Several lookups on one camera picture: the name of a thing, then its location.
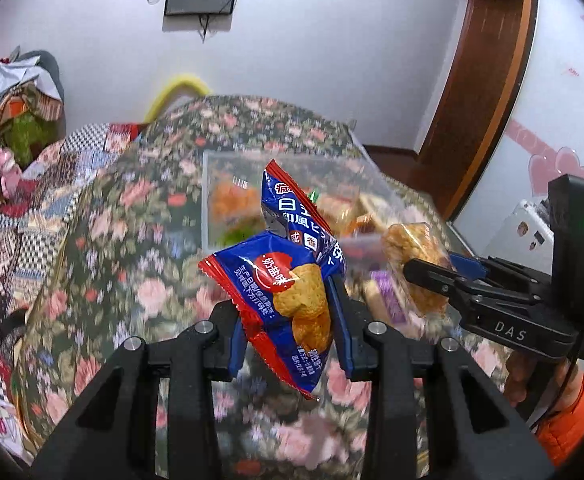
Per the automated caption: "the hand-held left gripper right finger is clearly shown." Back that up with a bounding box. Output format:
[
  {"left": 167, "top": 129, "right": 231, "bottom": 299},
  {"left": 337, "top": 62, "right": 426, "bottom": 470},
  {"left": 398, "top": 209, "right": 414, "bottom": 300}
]
[{"left": 324, "top": 275, "right": 557, "bottom": 480}]

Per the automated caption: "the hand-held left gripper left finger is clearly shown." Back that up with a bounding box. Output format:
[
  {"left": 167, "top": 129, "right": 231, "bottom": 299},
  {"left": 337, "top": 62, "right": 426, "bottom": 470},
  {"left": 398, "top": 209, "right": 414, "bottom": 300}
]
[{"left": 30, "top": 302, "right": 247, "bottom": 480}]

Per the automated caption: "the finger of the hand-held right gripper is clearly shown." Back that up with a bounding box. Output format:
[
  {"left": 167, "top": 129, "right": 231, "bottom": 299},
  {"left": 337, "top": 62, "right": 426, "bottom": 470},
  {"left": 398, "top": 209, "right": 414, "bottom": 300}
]
[
  {"left": 403, "top": 257, "right": 475, "bottom": 307},
  {"left": 447, "top": 254, "right": 553, "bottom": 291}
]

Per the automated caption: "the clear fried pastry packet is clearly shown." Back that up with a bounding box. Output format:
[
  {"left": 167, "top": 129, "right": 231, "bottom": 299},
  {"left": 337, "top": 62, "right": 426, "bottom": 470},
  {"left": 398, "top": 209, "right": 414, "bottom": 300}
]
[{"left": 382, "top": 222, "right": 454, "bottom": 319}]

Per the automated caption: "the blue biscuit packet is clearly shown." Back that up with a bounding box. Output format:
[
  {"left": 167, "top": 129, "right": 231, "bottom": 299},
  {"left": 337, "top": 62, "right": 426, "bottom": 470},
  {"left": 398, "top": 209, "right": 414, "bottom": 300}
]
[{"left": 199, "top": 159, "right": 349, "bottom": 401}]

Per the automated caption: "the clear plastic storage box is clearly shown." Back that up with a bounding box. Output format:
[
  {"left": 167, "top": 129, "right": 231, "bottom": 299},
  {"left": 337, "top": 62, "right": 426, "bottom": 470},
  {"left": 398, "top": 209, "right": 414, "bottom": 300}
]
[{"left": 203, "top": 151, "right": 425, "bottom": 273}]

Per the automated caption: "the person's right forearm orange sleeve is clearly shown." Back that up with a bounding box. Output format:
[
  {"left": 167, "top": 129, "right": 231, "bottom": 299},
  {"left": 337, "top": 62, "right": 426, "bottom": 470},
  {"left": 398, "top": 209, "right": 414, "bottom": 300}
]
[{"left": 536, "top": 370, "right": 584, "bottom": 467}]

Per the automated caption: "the person's right hand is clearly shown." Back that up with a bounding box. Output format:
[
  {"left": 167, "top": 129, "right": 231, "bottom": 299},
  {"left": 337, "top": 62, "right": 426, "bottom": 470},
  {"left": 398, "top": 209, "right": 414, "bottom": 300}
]
[{"left": 503, "top": 349, "right": 580, "bottom": 411}]

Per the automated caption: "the purple wafer packet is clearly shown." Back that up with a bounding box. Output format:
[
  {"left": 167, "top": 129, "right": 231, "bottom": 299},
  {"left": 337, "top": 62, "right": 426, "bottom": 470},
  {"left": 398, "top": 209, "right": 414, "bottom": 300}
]
[{"left": 367, "top": 270, "right": 409, "bottom": 328}]

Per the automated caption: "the white appliance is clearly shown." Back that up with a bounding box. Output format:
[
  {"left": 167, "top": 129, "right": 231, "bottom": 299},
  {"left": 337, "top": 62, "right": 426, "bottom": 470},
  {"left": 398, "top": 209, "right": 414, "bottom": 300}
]
[{"left": 492, "top": 199, "right": 555, "bottom": 262}]

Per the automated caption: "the beige cracker packet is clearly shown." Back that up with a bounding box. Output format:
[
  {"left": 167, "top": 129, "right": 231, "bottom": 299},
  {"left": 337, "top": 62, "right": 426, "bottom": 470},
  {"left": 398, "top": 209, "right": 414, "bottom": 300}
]
[{"left": 356, "top": 192, "right": 389, "bottom": 231}]

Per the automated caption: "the green pea packet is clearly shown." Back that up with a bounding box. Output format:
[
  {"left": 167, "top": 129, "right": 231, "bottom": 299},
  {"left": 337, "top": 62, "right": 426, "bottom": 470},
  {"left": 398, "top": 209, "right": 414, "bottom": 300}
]
[{"left": 219, "top": 225, "right": 263, "bottom": 250}]

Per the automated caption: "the clear orange bread packet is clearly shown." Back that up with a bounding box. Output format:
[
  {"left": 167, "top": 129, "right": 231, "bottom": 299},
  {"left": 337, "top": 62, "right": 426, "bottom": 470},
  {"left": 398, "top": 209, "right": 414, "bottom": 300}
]
[{"left": 211, "top": 177, "right": 263, "bottom": 227}]

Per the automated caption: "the floral blanket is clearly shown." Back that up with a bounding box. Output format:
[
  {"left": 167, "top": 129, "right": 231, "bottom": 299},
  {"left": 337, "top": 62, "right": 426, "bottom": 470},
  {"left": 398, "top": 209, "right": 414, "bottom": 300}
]
[{"left": 12, "top": 94, "right": 540, "bottom": 480}]

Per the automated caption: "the wooden door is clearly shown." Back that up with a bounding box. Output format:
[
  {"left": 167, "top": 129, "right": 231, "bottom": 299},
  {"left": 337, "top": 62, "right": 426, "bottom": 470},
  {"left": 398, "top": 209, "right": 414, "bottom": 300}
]
[{"left": 417, "top": 0, "right": 541, "bottom": 219}]

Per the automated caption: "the frosted sliding door with hearts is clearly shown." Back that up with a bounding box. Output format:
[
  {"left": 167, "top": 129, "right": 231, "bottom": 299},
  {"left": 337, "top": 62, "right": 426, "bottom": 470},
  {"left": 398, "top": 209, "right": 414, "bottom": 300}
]
[{"left": 452, "top": 0, "right": 584, "bottom": 376}]

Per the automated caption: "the patchwork quilt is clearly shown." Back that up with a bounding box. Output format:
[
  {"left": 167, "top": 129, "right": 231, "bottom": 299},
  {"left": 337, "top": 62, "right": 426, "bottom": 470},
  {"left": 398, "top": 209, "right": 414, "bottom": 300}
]
[{"left": 0, "top": 122, "right": 149, "bottom": 463}]

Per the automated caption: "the yellow foam tube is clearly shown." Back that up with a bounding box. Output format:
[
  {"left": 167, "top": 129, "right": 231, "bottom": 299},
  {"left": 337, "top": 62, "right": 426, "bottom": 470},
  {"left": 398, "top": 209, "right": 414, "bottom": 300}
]
[{"left": 144, "top": 75, "right": 213, "bottom": 124}]

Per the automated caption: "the pink plush toy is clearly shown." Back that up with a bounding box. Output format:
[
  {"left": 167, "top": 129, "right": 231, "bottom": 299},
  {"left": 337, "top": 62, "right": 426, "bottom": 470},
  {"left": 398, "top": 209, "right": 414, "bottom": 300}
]
[{"left": 0, "top": 147, "right": 23, "bottom": 200}]

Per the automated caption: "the green cloth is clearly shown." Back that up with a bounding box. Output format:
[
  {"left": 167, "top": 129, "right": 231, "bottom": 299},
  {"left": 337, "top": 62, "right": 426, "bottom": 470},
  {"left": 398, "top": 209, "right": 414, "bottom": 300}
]
[{"left": 9, "top": 114, "right": 58, "bottom": 167}]

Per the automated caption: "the pile of clothes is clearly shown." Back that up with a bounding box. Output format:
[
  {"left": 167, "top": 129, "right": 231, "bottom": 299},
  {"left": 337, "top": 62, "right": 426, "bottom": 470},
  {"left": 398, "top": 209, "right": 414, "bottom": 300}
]
[{"left": 0, "top": 50, "right": 66, "bottom": 128}]

